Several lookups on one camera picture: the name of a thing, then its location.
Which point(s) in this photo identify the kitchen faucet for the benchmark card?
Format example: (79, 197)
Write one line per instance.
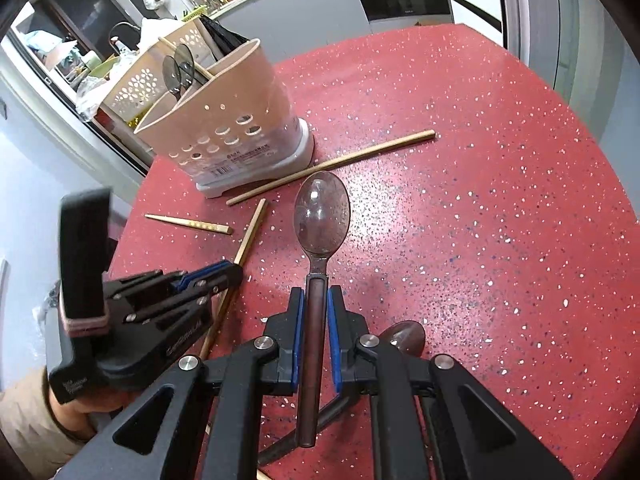
(122, 27)

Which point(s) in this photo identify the white perforated storage cart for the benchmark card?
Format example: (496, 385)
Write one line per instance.
(145, 82)

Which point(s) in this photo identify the beige utensil holder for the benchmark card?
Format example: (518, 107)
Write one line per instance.
(235, 105)

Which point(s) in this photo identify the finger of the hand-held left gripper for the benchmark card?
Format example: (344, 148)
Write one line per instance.
(145, 287)
(230, 275)

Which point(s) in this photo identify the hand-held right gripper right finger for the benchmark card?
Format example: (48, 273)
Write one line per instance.
(334, 345)

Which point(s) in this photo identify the black garment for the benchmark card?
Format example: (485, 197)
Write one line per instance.
(222, 32)

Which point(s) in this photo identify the person's left forearm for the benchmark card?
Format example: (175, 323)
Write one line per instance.
(30, 420)

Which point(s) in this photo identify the dark translucent plastic spoon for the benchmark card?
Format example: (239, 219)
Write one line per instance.
(171, 72)
(186, 62)
(320, 210)
(405, 337)

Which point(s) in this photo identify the person's left hand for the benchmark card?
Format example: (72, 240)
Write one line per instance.
(95, 407)

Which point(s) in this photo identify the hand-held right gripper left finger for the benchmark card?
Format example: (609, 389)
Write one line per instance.
(299, 335)

